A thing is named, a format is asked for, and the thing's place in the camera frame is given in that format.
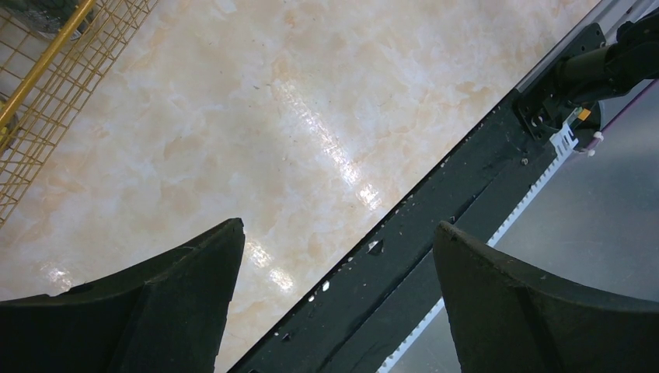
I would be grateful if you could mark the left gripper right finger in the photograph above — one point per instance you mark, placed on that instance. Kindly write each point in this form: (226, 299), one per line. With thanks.
(506, 315)

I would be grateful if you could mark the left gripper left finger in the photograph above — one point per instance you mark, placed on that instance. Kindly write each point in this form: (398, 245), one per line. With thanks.
(165, 314)

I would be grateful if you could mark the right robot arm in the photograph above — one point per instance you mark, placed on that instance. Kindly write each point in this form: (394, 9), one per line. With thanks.
(613, 70)

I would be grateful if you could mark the gold wire basket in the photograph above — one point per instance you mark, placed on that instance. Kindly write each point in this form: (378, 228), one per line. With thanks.
(46, 83)

